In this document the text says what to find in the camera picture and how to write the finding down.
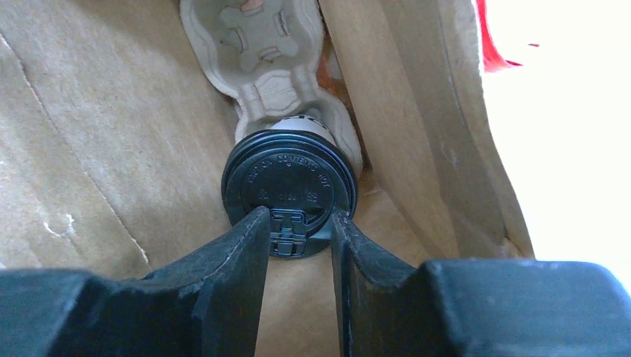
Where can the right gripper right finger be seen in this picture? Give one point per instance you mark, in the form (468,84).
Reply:
(472,307)

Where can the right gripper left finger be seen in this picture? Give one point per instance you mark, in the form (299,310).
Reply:
(207,303)

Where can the black coffee cup lid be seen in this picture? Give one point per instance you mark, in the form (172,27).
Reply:
(300,177)

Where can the green paper bag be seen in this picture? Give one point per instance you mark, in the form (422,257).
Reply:
(113,140)

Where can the white paper coffee cup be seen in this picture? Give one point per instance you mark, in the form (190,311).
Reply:
(305,123)

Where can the cardboard cup carrier tray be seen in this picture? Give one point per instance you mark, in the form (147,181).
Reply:
(265,57)

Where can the red straw holder cup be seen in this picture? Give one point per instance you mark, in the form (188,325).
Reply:
(508,34)

